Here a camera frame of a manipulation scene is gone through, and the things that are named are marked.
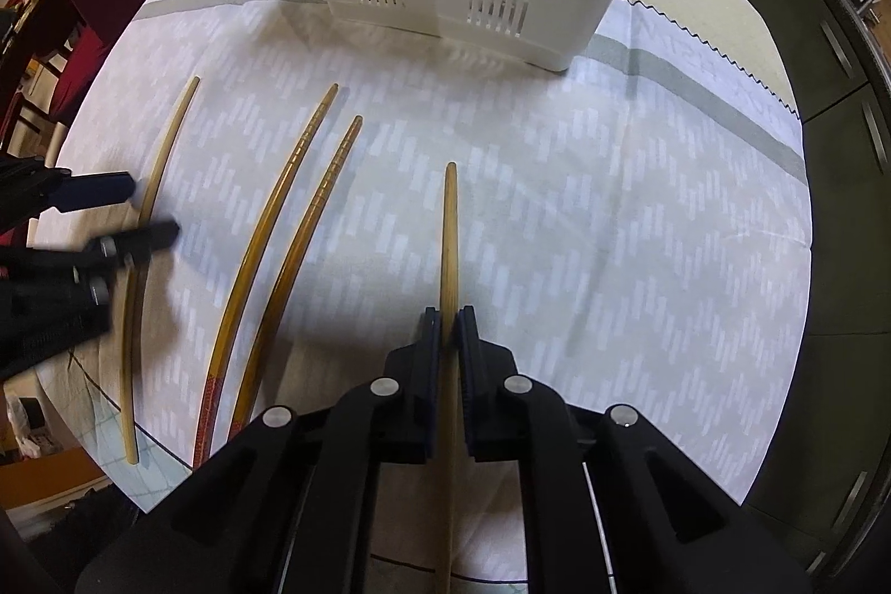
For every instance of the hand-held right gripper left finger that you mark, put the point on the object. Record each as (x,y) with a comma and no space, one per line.
(430,350)

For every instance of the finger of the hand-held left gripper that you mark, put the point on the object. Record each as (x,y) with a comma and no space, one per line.
(97,190)
(139,239)

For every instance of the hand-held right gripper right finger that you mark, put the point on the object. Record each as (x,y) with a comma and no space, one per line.
(468,350)

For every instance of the light bamboo chopstick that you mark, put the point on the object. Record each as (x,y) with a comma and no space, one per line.
(450,232)
(170,142)

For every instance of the ringed brown chopstick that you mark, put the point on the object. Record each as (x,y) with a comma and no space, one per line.
(306,218)
(278,204)

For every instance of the white patterned cloth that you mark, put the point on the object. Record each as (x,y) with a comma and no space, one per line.
(592,253)

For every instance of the long green base cabinet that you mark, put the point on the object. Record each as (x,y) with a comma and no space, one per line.
(835,218)

